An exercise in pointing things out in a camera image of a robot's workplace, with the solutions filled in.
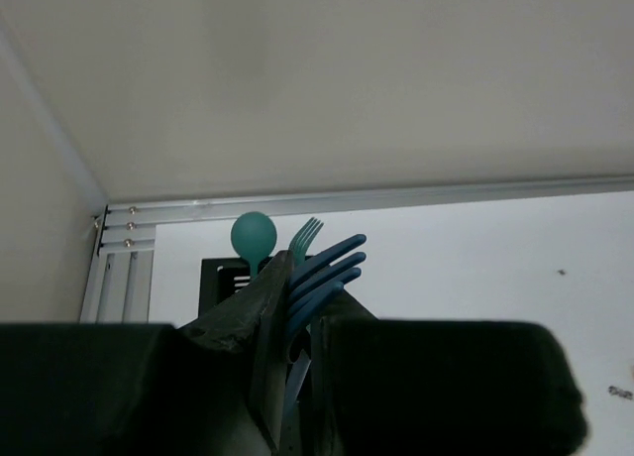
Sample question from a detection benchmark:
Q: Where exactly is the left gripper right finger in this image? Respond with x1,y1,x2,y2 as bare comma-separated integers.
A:
311,293,588,455

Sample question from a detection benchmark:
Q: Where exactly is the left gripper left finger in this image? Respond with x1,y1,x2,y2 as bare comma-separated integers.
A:
1,252,293,455

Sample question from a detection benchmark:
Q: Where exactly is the blue fork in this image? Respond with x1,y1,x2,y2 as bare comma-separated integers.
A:
279,234,367,455

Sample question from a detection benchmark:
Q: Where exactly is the teal spoon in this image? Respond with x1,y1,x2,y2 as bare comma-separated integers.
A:
231,211,277,281

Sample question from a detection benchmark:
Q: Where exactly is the teal fork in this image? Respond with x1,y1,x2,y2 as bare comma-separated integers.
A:
288,217,323,267

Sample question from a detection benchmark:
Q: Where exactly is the black utensil caddy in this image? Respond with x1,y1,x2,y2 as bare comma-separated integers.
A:
198,258,250,316

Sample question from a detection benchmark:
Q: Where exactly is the aluminium frame rail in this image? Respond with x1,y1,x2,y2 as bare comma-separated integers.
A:
79,175,633,323

